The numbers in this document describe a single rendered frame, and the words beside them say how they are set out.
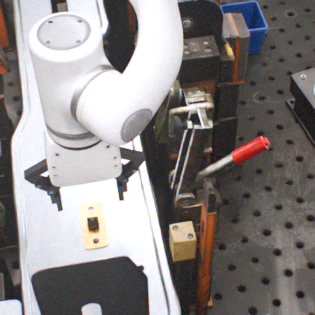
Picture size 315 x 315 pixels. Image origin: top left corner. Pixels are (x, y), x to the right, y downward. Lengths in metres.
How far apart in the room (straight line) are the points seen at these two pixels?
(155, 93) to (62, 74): 0.11
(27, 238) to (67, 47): 0.41
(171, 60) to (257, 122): 0.87
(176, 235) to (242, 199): 0.51
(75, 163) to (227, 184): 0.64
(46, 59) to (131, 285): 0.26
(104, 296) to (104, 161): 0.26
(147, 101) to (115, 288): 0.21
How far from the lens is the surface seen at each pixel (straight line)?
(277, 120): 1.67
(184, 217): 1.09
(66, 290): 0.73
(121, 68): 1.70
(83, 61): 0.80
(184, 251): 1.05
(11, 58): 1.83
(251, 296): 1.40
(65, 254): 1.10
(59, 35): 0.81
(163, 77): 0.80
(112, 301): 0.77
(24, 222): 1.14
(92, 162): 0.96
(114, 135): 0.80
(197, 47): 1.20
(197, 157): 1.00
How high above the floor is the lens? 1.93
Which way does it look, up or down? 51 degrees down
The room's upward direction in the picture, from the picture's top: 1 degrees counter-clockwise
